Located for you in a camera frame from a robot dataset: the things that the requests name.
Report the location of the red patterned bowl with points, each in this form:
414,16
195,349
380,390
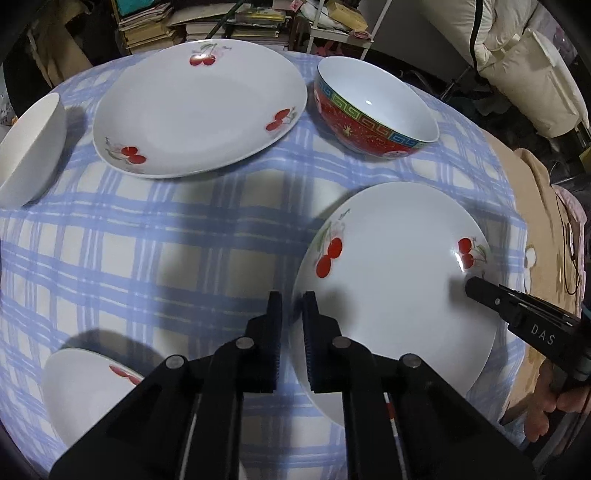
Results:
369,92

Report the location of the person's right hand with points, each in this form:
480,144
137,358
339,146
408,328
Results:
538,406

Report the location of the beige printed blanket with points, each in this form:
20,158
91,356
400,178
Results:
540,221

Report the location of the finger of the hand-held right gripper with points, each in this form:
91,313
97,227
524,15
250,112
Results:
485,291

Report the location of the white cherry print plate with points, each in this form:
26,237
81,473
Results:
397,286
78,397
194,115

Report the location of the messy pile of books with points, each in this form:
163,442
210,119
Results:
240,30

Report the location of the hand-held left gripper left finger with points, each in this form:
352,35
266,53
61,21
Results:
277,350

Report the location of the blue checked tablecloth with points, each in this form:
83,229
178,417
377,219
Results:
184,240

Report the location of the cream cushion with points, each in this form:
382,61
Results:
535,87

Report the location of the plain white bowl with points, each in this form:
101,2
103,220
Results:
32,152

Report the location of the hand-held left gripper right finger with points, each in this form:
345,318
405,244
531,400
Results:
308,355

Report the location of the white zipped bedding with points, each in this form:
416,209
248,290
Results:
452,32

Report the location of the white metal trolley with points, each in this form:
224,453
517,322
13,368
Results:
318,32

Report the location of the tan cloth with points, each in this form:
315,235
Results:
60,50

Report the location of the neat stack of books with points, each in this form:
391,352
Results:
147,32

